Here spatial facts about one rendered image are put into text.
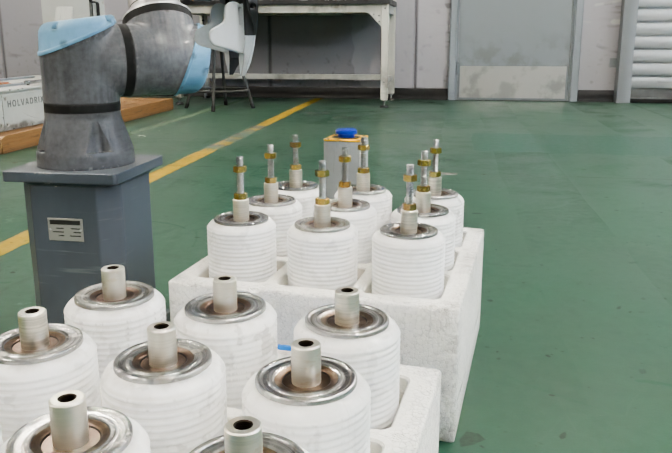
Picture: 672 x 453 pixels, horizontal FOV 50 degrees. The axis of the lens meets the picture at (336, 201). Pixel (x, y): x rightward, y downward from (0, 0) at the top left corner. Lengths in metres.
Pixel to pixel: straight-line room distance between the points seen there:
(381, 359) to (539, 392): 0.51
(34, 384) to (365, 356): 0.26
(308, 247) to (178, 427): 0.43
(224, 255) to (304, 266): 0.11
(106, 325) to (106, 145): 0.52
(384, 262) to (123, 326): 0.36
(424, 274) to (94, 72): 0.59
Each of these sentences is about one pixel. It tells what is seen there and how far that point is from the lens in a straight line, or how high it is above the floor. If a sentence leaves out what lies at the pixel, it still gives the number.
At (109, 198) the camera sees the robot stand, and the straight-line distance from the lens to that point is 1.16.
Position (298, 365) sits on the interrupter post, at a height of 0.27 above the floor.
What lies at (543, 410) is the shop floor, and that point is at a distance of 1.07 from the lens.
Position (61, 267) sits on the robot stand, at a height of 0.15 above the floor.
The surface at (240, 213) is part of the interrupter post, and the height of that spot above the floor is 0.26.
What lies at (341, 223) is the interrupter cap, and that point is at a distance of 0.97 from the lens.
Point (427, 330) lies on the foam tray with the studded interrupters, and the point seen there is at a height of 0.15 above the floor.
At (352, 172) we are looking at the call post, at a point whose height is 0.25.
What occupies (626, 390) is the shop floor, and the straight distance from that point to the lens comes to 1.16.
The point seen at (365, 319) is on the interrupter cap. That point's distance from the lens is 0.66.
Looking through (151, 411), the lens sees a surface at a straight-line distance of 0.56.
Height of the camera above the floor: 0.50
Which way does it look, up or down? 13 degrees down
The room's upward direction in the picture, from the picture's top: straight up
